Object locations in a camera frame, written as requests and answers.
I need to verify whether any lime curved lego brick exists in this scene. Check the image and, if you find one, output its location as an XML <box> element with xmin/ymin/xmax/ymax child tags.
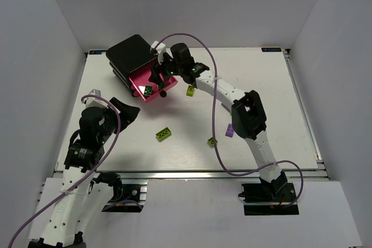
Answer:
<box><xmin>186</xmin><ymin>85</ymin><xmax>195</xmax><ymax>97</ymax></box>

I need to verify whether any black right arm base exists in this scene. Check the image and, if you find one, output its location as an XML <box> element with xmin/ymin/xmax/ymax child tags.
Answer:
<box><xmin>238</xmin><ymin>181</ymin><xmax>304</xmax><ymax>216</ymax></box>

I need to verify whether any lime long lego brick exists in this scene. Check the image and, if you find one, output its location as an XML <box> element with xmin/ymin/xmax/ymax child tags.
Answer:
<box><xmin>155</xmin><ymin>127</ymin><xmax>171</xmax><ymax>142</ymax></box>

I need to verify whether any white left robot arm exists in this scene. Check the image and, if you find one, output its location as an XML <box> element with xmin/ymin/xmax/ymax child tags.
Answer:
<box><xmin>28</xmin><ymin>94</ymin><xmax>140</xmax><ymax>247</ymax></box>

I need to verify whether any pink top drawer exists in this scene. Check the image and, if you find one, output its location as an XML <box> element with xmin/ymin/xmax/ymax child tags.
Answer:
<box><xmin>128</xmin><ymin>65</ymin><xmax>178</xmax><ymax>103</ymax></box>

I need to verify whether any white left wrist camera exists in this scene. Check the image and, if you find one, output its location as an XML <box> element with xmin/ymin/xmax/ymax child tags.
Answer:
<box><xmin>81</xmin><ymin>89</ymin><xmax>109</xmax><ymax>109</ymax></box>

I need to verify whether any purple curved lego brick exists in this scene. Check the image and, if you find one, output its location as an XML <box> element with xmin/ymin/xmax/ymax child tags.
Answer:
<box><xmin>225</xmin><ymin>124</ymin><xmax>234</xmax><ymax>138</ymax></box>

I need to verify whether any black drawer cabinet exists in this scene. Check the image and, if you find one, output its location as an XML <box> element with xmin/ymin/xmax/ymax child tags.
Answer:
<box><xmin>106</xmin><ymin>34</ymin><xmax>155</xmax><ymax>90</ymax></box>

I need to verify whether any lime small lego front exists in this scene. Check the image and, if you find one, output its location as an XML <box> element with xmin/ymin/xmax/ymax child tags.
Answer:
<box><xmin>207</xmin><ymin>137</ymin><xmax>218</xmax><ymax>148</ymax></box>

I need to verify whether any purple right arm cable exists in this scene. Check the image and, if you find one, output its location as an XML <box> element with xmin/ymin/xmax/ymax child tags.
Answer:
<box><xmin>158</xmin><ymin>33</ymin><xmax>305</xmax><ymax>210</ymax></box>

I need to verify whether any dark green long lego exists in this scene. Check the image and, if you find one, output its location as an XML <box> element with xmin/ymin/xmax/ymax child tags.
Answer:
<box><xmin>144</xmin><ymin>85</ymin><xmax>153</xmax><ymax>97</ymax></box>

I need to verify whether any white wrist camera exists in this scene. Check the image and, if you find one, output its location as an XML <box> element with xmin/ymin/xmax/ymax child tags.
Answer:
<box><xmin>150</xmin><ymin>41</ymin><xmax>166</xmax><ymax>63</ymax></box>
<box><xmin>81</xmin><ymin>89</ymin><xmax>109</xmax><ymax>109</ymax></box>

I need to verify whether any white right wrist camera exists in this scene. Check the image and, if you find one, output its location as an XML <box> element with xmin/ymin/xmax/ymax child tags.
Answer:
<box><xmin>150</xmin><ymin>41</ymin><xmax>166</xmax><ymax>63</ymax></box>

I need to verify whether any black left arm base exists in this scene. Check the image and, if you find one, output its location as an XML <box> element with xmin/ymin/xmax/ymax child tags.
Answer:
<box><xmin>88</xmin><ymin>172</ymin><xmax>145</xmax><ymax>213</ymax></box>

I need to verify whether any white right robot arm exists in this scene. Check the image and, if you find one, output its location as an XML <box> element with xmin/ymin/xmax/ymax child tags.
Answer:
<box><xmin>149</xmin><ymin>41</ymin><xmax>288</xmax><ymax>197</ymax></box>

